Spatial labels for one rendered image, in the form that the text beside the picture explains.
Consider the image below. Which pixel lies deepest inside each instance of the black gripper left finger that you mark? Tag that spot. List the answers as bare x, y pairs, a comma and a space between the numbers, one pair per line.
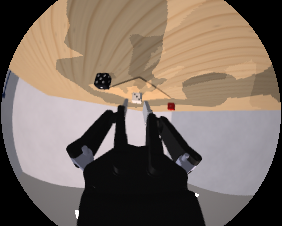
83, 150

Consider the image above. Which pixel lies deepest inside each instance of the black die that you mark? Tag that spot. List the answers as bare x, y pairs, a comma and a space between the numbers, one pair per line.
103, 81

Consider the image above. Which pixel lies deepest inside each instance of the white die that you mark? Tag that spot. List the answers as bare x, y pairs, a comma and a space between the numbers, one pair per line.
137, 97

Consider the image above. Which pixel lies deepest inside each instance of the red die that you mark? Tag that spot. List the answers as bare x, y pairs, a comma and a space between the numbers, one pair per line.
171, 106

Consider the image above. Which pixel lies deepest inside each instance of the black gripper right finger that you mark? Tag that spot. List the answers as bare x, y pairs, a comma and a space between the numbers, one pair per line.
180, 152

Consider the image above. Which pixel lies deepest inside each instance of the tan square mat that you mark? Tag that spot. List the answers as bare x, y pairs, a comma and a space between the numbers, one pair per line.
140, 85

